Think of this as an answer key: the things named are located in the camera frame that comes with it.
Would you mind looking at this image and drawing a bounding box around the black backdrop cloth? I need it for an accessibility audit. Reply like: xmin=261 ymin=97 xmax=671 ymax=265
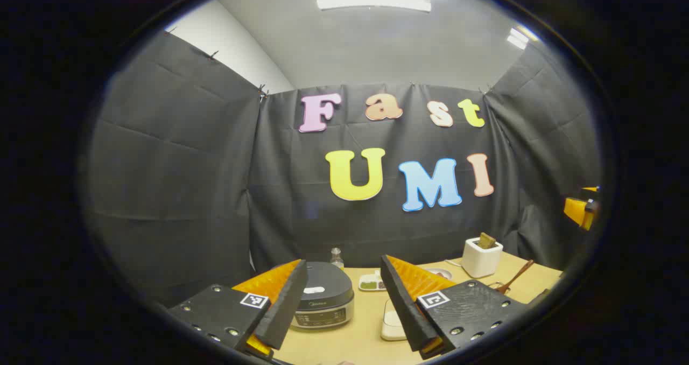
xmin=86 ymin=31 xmax=601 ymax=306

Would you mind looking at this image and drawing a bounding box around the dark wooden spoon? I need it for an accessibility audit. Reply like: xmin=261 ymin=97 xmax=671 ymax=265
xmin=495 ymin=259 xmax=535 ymax=294

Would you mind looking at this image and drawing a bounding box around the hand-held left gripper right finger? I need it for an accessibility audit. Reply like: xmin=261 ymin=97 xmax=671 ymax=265
xmin=380 ymin=255 xmax=531 ymax=360

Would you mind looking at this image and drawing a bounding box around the small ceiling light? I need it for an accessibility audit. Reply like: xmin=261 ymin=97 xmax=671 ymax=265
xmin=506 ymin=26 xmax=539 ymax=51

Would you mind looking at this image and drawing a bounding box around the clear glass tray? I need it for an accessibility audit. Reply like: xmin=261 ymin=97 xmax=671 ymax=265
xmin=381 ymin=299 xmax=408 ymax=341

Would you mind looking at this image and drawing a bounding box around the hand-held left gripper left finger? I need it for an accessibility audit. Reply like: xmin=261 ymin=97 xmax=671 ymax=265
xmin=167 ymin=258 xmax=309 ymax=361

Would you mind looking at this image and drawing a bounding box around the white toaster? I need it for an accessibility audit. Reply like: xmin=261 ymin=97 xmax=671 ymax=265
xmin=461 ymin=237 xmax=504 ymax=278

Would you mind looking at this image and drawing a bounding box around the grey silver rice cooker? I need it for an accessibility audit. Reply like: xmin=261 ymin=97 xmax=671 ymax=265
xmin=291 ymin=262 xmax=355 ymax=331

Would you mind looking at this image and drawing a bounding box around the white divided bean dish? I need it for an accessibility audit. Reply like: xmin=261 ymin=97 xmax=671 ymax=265
xmin=358 ymin=271 xmax=387 ymax=292

